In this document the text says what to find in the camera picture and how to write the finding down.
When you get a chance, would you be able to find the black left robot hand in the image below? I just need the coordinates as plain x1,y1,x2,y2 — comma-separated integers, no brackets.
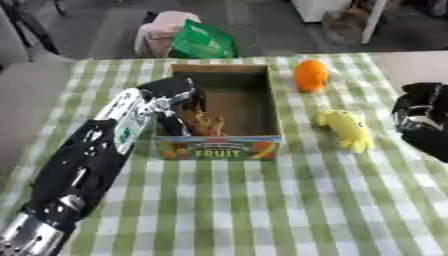
136,76,209,137

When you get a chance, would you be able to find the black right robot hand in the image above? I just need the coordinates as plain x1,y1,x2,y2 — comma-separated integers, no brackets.
390,81,448,164

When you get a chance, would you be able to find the brown soft toy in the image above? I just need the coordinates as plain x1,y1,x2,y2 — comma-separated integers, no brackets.
178,109,228,137

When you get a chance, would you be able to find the cardboard box with fruit print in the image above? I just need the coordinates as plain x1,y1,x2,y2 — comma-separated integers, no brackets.
152,63,284,161

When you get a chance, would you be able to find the green bag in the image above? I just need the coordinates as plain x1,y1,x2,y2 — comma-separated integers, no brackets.
168,19,240,60

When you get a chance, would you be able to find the pink cloth-covered chair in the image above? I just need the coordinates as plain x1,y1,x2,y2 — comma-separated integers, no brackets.
133,10,203,59

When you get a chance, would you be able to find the yellow soft toy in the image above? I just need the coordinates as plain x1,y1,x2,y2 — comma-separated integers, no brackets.
313,109,375,154

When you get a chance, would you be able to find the clear plastic bag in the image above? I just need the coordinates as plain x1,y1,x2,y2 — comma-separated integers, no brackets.
320,7,371,46

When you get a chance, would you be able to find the white cabinet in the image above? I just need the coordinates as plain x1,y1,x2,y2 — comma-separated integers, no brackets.
288,0,389,45

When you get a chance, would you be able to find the black chair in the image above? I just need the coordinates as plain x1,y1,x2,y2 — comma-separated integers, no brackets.
0,0,67,63

